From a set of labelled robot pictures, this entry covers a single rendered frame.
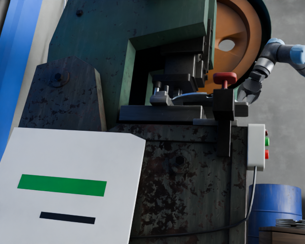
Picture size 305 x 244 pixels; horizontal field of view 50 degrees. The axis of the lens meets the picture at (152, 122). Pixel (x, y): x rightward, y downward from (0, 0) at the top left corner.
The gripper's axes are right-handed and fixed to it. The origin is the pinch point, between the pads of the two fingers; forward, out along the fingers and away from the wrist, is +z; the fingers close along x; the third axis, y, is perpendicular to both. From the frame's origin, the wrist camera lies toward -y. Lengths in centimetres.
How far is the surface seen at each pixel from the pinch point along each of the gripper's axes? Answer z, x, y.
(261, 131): 15.0, -13.7, -31.9
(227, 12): -62, 38, 33
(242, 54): -40, 18, 32
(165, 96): 16.6, 20.3, -27.4
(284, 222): 29, -37, 36
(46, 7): -26, 167, 47
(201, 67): -6.8, 20.7, -8.2
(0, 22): 35, 30, -89
